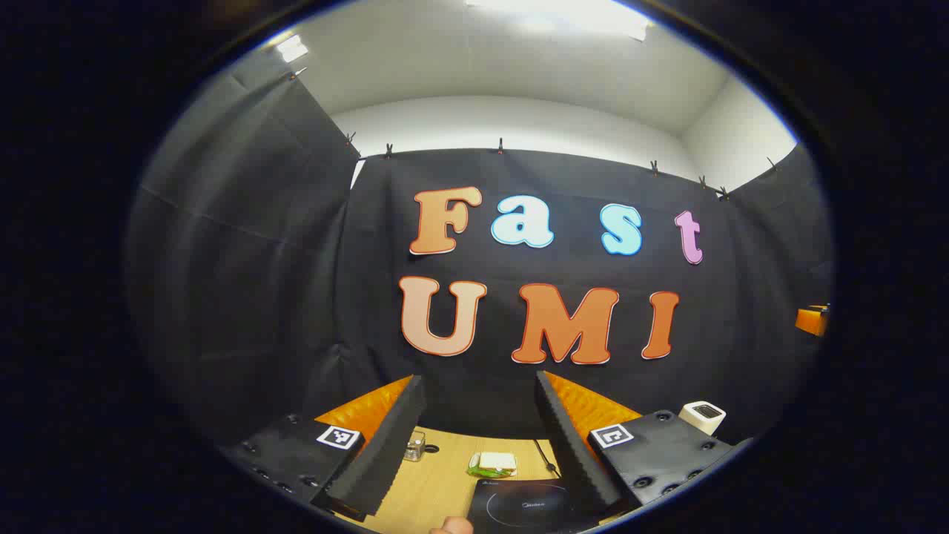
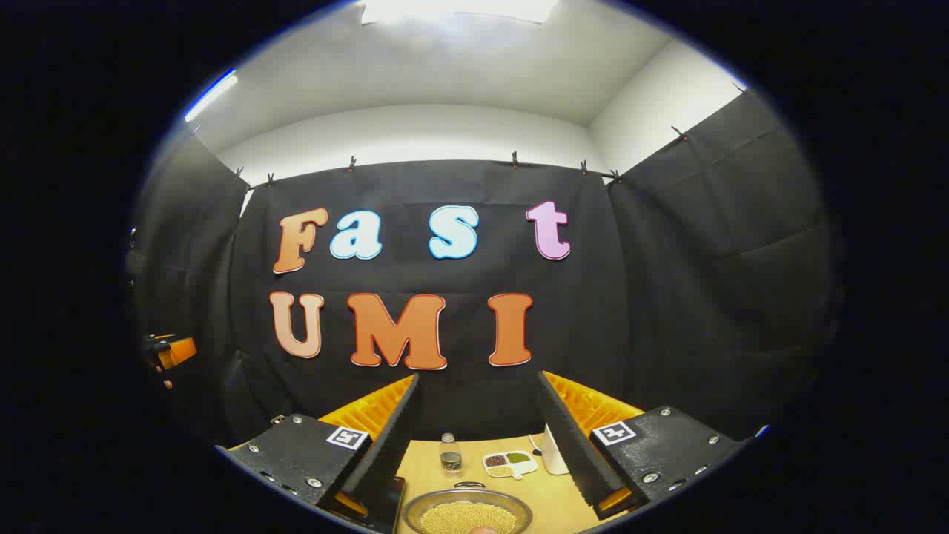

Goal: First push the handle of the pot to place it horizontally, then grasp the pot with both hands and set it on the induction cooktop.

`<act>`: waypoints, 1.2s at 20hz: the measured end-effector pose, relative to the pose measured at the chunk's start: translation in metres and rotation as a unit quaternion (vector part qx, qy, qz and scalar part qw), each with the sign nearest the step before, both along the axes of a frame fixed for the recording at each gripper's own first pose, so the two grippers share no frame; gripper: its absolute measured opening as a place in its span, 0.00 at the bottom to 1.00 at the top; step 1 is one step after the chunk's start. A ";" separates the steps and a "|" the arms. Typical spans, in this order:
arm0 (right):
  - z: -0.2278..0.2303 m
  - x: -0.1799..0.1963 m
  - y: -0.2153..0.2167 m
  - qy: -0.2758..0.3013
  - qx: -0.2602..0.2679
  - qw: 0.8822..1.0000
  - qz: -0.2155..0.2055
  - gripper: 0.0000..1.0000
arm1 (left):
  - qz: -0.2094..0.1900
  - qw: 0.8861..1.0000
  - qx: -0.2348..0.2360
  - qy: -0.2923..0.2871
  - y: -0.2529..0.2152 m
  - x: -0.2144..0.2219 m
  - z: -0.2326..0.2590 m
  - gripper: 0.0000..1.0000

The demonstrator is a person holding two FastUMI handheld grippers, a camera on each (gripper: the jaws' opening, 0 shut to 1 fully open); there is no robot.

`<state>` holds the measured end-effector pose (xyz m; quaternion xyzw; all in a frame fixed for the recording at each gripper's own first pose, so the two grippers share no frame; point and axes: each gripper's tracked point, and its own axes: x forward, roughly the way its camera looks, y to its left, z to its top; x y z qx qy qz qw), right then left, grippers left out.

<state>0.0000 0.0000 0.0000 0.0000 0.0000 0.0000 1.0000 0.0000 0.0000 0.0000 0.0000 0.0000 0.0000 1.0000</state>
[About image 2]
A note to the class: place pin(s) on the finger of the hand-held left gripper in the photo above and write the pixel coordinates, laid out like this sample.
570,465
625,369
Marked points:
178,352

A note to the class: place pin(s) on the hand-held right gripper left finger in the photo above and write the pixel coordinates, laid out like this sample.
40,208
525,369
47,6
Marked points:
385,445

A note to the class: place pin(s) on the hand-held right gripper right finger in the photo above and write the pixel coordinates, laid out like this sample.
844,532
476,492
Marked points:
571,445

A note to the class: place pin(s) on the black induction cooktop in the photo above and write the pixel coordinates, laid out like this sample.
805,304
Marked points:
389,508

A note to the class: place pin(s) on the stainless steel pot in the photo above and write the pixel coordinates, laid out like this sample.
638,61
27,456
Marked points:
415,512

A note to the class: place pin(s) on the white toaster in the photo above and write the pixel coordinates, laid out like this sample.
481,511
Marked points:
552,454

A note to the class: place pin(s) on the white three-compartment tray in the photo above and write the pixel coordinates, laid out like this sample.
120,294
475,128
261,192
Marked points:
528,469

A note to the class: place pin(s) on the green bean portion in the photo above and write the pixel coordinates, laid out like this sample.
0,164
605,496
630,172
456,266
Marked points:
518,457

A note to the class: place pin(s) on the clear plastic water bottle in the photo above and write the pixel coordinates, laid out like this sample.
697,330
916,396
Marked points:
451,460

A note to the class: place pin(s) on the small yellow bean portion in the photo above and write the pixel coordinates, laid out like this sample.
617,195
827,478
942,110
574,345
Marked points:
501,471

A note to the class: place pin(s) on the red bean portion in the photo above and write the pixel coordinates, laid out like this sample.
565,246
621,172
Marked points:
495,460

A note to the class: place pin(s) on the pile of yellow soybeans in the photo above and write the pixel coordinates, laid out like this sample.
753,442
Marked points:
467,518

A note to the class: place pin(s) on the black backdrop cloth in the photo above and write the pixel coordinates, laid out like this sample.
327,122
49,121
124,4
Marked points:
630,297

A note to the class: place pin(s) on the row of black cloth clips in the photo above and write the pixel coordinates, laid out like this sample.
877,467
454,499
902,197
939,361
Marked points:
352,163

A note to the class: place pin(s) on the narrow tube light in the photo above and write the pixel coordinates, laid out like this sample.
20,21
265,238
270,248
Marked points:
211,95

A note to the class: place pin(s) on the wide ceiling light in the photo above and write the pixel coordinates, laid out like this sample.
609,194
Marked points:
460,9

